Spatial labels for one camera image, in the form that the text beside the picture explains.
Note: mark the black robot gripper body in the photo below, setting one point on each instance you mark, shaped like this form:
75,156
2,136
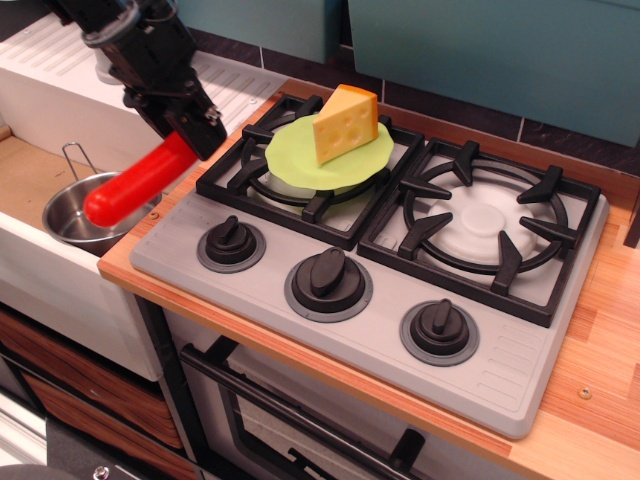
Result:
151,52

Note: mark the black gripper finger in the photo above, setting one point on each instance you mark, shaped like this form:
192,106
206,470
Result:
201,130
150,109

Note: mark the red toy sausage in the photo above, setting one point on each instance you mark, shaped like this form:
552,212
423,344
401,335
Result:
121,196

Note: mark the yellow toy cheese wedge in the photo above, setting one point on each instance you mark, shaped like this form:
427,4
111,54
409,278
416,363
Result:
348,120

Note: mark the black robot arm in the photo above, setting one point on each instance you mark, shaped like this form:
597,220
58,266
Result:
88,14

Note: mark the light green plastic plate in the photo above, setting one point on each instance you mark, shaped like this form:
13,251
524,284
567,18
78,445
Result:
291,157

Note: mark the small steel pot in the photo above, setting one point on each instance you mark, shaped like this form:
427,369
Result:
64,219

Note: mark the grey toy faucet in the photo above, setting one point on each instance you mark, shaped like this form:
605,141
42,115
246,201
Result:
103,69

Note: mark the left black burner grate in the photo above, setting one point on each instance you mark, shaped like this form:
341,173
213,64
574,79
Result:
241,180

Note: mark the black burner grate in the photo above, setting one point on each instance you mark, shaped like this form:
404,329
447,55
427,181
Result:
532,289
241,180

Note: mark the left black stove knob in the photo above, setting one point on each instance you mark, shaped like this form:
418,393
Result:
231,246

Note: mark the black stove knob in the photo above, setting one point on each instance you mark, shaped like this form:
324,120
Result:
231,246
329,287
439,333

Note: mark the middle black stove knob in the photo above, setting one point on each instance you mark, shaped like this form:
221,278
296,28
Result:
329,287

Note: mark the grey toy stove top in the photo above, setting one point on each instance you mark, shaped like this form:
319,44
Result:
499,387

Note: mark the white right burner disc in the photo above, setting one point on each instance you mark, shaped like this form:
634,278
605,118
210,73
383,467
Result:
479,213

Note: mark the wooden drawer fronts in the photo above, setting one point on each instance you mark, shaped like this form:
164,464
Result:
94,396

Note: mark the right black stove knob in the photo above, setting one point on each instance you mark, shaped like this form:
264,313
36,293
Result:
439,333

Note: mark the right black burner grate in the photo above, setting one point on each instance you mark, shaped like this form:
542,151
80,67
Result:
532,289

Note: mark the teal wall cabinet left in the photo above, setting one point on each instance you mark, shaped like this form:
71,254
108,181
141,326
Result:
305,29

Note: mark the oven door with black handle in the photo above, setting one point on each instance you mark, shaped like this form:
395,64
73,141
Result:
292,441

